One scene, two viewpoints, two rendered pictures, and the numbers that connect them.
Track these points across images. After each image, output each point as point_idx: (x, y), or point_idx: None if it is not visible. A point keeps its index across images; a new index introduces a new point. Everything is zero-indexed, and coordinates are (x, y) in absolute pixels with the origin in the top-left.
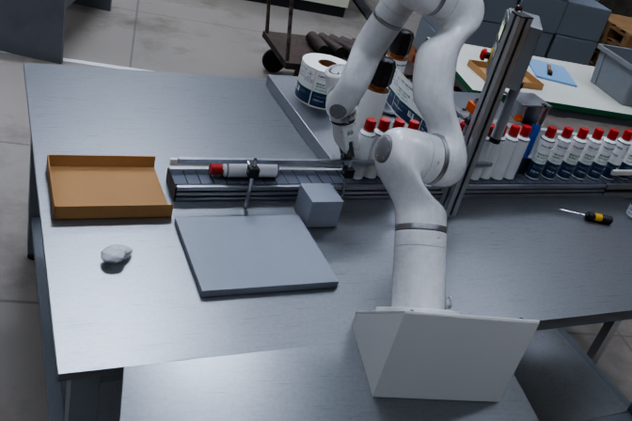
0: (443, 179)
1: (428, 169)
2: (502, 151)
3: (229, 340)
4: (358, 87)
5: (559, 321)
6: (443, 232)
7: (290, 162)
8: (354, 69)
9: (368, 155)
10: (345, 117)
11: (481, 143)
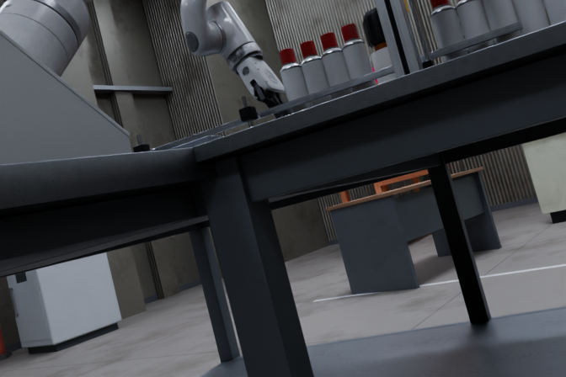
0: None
1: None
2: (544, 0)
3: None
4: (189, 0)
5: (392, 92)
6: None
7: (198, 135)
8: None
9: (298, 95)
10: (233, 55)
11: None
